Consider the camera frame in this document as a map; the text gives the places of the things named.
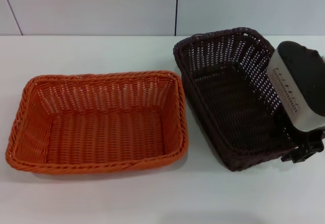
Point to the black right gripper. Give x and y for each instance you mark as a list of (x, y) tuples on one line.
[(313, 142)]

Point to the dark brown woven plastic basket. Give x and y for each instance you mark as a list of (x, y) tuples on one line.
[(228, 107)]

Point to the orange woven plastic basket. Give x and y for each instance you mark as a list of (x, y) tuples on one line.
[(101, 137)]

